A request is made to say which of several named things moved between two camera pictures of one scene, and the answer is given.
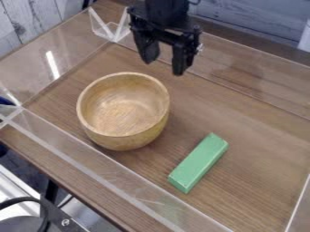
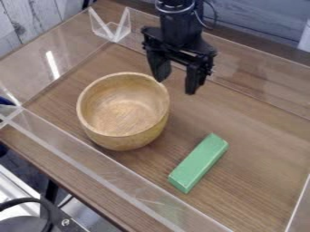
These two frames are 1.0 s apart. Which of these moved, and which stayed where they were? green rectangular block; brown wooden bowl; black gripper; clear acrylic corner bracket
Moved: black gripper
Stayed: brown wooden bowl; green rectangular block; clear acrylic corner bracket
